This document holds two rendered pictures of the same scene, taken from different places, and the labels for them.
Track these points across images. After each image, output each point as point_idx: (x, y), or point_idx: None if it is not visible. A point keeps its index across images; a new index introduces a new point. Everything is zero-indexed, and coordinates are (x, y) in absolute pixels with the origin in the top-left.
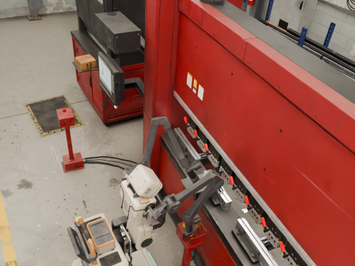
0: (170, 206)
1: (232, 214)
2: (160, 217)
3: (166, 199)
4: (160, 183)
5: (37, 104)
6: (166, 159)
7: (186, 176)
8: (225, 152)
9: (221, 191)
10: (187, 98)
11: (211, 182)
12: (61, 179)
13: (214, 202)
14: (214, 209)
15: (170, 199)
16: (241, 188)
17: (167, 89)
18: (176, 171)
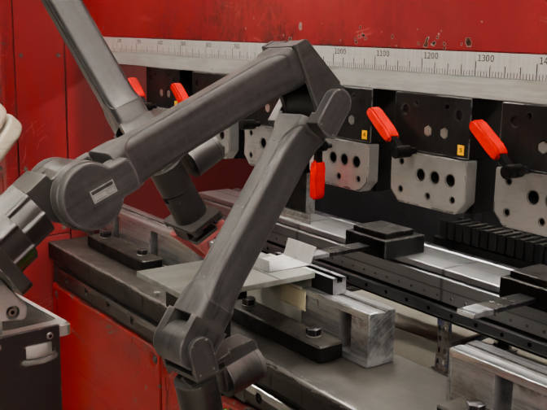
0: (68, 172)
1: (410, 375)
2: (13, 250)
3: (43, 166)
4: (8, 115)
5: None
6: (77, 330)
7: (164, 310)
8: (325, 37)
9: (336, 290)
10: (133, 6)
11: (285, 90)
12: None
13: (314, 342)
14: (321, 370)
15: (72, 159)
16: (440, 132)
17: (56, 30)
18: (121, 338)
